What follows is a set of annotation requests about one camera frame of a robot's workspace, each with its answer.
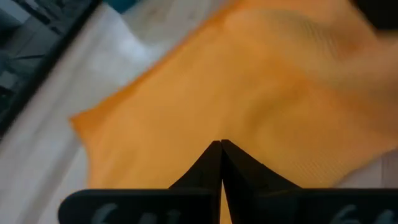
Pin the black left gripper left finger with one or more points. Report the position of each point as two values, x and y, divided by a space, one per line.
149 207

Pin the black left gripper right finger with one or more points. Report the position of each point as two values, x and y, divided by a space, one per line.
295 207

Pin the orange microfiber towel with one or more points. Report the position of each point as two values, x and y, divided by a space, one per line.
233 93

